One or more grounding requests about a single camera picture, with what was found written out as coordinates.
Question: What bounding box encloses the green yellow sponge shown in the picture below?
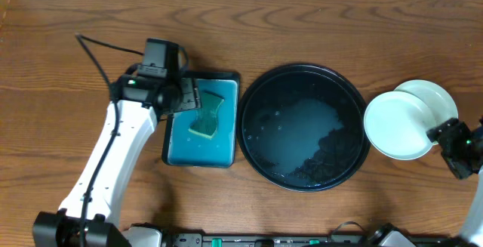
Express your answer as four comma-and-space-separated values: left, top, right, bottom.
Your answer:
189, 91, 224, 139

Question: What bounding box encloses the pale green plate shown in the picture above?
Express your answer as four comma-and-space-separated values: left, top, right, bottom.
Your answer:
364, 91, 436, 160
395, 79, 459, 125

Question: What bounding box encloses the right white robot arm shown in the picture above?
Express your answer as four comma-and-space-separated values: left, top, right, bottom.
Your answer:
426, 118, 482, 246

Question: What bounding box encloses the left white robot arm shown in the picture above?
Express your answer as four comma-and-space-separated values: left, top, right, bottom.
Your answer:
32, 75, 201, 246

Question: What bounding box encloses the black rectangular water tray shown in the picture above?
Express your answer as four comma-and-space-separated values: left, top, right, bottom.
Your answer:
162, 72, 239, 168

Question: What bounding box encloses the round black serving tray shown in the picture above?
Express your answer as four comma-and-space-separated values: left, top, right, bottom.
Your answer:
237, 63, 371, 192

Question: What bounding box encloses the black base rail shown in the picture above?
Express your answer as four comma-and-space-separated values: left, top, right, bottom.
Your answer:
124, 222, 454, 247

